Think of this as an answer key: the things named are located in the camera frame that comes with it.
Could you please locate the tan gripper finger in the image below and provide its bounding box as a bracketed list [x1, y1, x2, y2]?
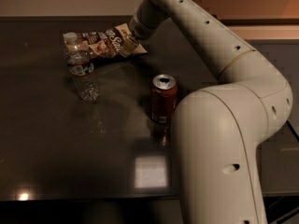
[120, 36, 139, 58]

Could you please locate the brown chip bag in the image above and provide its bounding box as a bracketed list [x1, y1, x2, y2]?
[74, 23, 147, 64]

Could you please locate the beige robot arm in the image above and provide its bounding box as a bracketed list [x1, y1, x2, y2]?
[129, 0, 292, 224]

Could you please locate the clear plastic water bottle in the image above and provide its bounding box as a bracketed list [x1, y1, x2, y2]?
[64, 32, 100, 102]

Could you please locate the red soda can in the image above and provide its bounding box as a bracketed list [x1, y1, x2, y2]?
[150, 74, 178, 124]

